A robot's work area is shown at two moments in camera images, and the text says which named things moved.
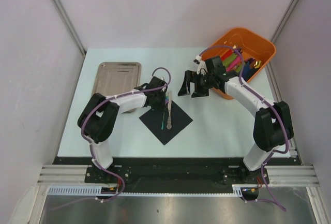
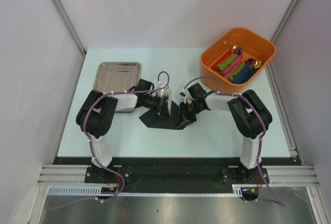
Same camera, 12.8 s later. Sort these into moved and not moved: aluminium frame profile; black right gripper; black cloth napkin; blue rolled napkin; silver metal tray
Moved: black right gripper; black cloth napkin
Not moved: silver metal tray; blue rolled napkin; aluminium frame profile
